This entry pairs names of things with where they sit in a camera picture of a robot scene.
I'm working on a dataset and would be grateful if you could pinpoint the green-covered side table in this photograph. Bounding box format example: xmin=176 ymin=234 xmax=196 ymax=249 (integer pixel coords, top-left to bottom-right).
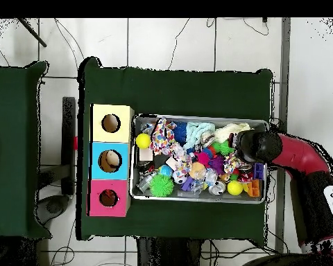
xmin=0 ymin=60 xmax=51 ymax=240

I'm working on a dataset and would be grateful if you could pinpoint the large green spiky ball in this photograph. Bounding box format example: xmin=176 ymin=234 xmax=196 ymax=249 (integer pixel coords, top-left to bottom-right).
xmin=148 ymin=174 xmax=175 ymax=198

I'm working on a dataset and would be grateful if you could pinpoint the wooden box with three holes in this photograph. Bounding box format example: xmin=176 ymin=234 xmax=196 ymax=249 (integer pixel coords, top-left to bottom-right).
xmin=87 ymin=103 xmax=135 ymax=218

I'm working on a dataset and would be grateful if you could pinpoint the small yellow ball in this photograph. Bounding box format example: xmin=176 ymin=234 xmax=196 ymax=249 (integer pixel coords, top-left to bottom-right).
xmin=226 ymin=179 xmax=244 ymax=197

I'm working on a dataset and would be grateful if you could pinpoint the polka dot cloth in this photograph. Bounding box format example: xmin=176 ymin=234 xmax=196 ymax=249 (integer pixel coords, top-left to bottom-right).
xmin=149 ymin=117 xmax=194 ymax=178

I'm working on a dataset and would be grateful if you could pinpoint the black stand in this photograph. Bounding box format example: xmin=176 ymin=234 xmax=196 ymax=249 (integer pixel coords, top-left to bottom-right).
xmin=61 ymin=96 xmax=76 ymax=195

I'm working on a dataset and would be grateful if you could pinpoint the purple plastic block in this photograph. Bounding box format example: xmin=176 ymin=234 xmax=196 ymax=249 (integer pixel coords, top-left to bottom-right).
xmin=253 ymin=162 xmax=266 ymax=180

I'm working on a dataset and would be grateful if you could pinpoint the cream knitted cloth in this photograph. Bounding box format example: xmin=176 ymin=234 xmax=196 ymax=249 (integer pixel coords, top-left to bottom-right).
xmin=214 ymin=122 xmax=252 ymax=143

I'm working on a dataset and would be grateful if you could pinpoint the blue globe ball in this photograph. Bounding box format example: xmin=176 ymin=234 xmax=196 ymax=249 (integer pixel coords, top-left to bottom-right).
xmin=157 ymin=164 xmax=173 ymax=178

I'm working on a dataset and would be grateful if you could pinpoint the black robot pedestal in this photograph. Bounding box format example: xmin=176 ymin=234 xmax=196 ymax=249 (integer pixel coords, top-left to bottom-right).
xmin=135 ymin=236 xmax=203 ymax=266

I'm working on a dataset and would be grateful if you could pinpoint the dark green tablecloth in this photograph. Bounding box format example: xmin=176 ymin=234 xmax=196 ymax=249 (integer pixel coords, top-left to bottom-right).
xmin=76 ymin=56 xmax=273 ymax=246

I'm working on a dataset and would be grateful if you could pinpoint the purple spiky ball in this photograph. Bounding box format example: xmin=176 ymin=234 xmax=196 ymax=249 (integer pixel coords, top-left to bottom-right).
xmin=209 ymin=156 xmax=225 ymax=175

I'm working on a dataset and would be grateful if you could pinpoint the light teal knitted cloth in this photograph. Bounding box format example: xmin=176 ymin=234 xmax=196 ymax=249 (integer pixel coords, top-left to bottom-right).
xmin=182 ymin=122 xmax=216 ymax=150

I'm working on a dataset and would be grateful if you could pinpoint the black rod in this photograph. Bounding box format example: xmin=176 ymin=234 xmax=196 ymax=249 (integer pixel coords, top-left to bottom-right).
xmin=16 ymin=17 xmax=47 ymax=48

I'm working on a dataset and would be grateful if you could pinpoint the orange striped tiger plush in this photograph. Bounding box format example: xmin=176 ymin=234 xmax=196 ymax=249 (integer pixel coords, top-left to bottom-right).
xmin=101 ymin=189 xmax=117 ymax=204

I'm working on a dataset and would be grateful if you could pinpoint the blue spiky ball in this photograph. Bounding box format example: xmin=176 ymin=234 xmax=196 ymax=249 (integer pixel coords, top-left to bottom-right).
xmin=172 ymin=121 xmax=188 ymax=146

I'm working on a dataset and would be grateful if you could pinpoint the silver mesh bin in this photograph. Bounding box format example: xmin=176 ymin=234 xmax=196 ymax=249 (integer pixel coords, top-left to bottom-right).
xmin=129 ymin=114 xmax=270 ymax=204

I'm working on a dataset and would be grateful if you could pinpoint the large yellow ball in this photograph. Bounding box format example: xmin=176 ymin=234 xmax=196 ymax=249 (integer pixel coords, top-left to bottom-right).
xmin=135 ymin=133 xmax=152 ymax=150

